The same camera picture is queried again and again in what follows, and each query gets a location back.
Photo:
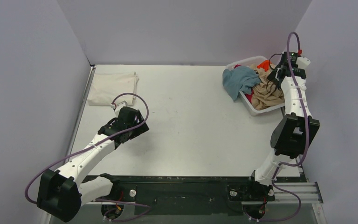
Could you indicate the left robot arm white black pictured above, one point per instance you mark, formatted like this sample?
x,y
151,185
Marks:
x,y
62,192

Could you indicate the tan t shirt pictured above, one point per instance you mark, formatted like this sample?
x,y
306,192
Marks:
x,y
266,94

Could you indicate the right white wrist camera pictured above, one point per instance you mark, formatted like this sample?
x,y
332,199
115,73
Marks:
x,y
303,62

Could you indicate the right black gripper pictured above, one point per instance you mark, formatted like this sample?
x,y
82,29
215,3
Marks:
x,y
275,76

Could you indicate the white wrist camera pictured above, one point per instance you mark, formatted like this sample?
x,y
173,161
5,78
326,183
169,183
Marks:
x,y
303,62
116,106

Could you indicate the orange t shirt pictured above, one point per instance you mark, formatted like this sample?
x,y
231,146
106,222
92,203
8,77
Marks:
x,y
266,65

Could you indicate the folded cream t shirt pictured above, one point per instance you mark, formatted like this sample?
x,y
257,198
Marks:
x,y
106,86

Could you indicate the blue grey t shirt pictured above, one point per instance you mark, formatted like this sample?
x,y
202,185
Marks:
x,y
241,78

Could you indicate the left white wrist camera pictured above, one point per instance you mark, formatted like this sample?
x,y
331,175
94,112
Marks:
x,y
116,106

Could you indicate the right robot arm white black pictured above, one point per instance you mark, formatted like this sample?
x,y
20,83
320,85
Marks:
x,y
297,129

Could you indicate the aluminium rail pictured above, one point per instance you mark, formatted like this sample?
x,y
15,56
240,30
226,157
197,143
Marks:
x,y
308,192

